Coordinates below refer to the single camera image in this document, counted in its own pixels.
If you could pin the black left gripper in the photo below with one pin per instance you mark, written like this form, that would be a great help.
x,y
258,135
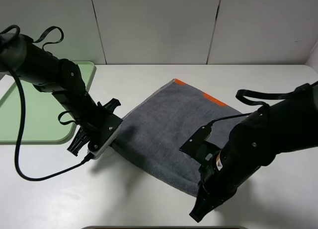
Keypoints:
x,y
89,127

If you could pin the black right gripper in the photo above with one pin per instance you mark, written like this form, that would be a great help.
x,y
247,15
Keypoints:
x,y
212,193

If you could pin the grey towel with orange stripe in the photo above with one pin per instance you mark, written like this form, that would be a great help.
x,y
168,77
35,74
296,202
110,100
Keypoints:
x,y
152,133

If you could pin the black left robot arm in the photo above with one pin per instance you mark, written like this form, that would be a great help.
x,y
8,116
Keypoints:
x,y
62,78

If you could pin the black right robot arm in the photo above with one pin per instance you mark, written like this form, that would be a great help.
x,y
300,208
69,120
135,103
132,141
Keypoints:
x,y
282,123

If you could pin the light green plastic tray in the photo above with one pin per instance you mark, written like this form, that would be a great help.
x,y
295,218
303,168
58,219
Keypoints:
x,y
41,121

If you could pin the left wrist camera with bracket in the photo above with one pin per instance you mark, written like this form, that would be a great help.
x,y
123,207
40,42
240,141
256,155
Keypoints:
x,y
104,137

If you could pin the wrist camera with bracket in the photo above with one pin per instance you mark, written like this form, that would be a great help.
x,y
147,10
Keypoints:
x,y
104,137
198,148

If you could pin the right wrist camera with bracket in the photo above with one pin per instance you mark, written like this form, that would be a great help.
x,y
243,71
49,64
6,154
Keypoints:
x,y
198,148

